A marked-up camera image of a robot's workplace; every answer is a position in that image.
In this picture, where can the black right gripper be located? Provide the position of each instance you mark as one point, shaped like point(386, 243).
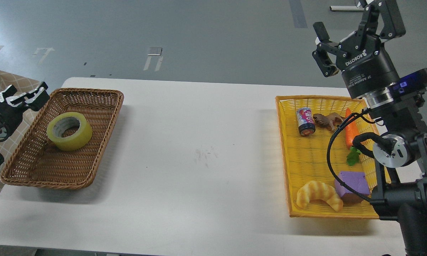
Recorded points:
point(366, 69)

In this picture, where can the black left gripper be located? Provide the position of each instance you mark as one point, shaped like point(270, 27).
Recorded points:
point(10, 117)

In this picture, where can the yellow tape roll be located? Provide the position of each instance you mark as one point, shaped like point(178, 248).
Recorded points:
point(69, 131)

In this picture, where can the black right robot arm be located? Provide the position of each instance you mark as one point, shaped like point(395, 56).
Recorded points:
point(400, 154)

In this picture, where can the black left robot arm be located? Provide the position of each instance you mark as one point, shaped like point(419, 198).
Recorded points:
point(13, 107)

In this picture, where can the white stand base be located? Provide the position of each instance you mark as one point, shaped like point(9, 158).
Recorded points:
point(345, 8)

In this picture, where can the brown wicker basket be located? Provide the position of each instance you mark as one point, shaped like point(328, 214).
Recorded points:
point(37, 162)

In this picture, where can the brown toy animal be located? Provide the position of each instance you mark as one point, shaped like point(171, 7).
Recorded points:
point(329, 122)

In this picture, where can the orange toy carrot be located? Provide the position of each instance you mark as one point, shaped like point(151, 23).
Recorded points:
point(351, 131)

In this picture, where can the small drink can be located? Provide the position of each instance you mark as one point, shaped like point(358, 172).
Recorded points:
point(306, 124)

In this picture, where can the yellow plastic basket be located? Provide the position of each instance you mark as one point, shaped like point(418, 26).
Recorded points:
point(304, 157)

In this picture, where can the purple foam cube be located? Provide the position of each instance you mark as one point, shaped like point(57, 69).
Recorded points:
point(355, 180)

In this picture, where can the toy croissant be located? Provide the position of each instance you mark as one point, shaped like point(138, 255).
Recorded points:
point(317, 190)

